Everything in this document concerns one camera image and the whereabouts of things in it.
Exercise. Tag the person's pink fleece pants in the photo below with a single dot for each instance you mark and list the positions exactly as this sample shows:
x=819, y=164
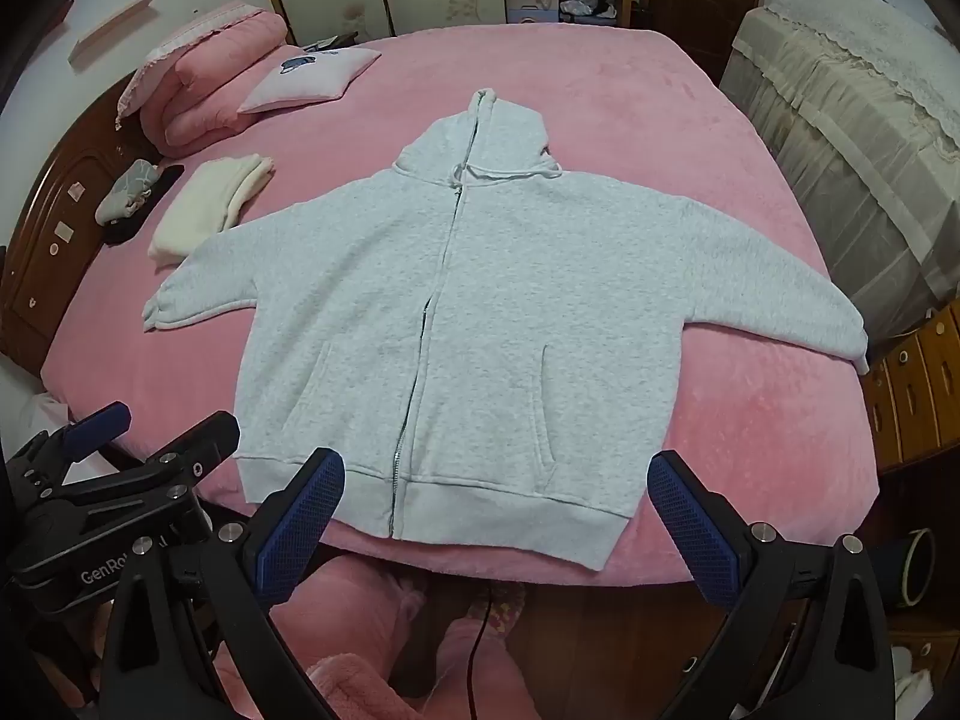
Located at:
x=360, y=615

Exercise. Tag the wooden headboard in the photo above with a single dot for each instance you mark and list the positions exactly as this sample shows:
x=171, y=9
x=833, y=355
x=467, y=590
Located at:
x=45, y=240

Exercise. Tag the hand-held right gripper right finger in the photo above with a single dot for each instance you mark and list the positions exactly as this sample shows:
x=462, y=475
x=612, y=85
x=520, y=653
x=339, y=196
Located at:
x=697, y=532

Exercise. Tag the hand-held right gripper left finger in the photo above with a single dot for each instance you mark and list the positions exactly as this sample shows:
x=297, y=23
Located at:
x=300, y=532

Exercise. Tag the patterned slipper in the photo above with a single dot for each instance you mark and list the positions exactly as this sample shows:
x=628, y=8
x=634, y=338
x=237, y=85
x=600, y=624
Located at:
x=502, y=604

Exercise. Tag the white printed pillow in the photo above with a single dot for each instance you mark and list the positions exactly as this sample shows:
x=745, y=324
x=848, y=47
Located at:
x=307, y=79

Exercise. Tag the dark wooden door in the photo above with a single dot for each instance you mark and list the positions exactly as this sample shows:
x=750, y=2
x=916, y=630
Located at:
x=705, y=0

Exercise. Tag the pink folded quilt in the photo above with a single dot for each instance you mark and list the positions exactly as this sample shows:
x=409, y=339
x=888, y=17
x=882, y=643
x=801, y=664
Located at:
x=210, y=82

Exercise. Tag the white cloth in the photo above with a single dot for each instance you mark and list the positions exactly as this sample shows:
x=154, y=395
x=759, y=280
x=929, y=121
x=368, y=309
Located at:
x=911, y=690

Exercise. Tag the black bin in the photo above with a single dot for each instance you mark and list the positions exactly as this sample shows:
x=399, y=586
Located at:
x=640, y=19

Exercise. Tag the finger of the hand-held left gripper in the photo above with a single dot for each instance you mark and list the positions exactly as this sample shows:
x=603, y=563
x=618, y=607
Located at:
x=202, y=442
x=97, y=427

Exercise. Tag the pink wooden wall shelf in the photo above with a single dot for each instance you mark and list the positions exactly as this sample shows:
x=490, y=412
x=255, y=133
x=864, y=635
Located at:
x=112, y=26

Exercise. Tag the grey zip hoodie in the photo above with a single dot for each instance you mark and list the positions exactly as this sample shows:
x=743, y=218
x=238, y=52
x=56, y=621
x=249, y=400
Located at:
x=450, y=315

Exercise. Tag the pink fleece bed blanket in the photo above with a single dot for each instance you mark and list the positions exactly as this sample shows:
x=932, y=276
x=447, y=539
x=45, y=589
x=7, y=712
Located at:
x=675, y=165

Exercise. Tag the wooden drawer chest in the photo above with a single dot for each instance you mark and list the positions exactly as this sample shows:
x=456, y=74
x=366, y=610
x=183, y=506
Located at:
x=915, y=390

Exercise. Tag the cream folded garment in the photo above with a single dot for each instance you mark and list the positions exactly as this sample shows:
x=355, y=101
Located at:
x=202, y=202

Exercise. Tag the black cloth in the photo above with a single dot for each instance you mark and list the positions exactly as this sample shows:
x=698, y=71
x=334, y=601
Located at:
x=169, y=176

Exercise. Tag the dark bucket with pale rim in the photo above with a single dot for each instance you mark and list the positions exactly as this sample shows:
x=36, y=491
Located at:
x=892, y=570

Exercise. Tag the cream lace covered furniture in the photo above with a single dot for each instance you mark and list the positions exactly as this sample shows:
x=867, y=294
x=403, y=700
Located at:
x=840, y=127

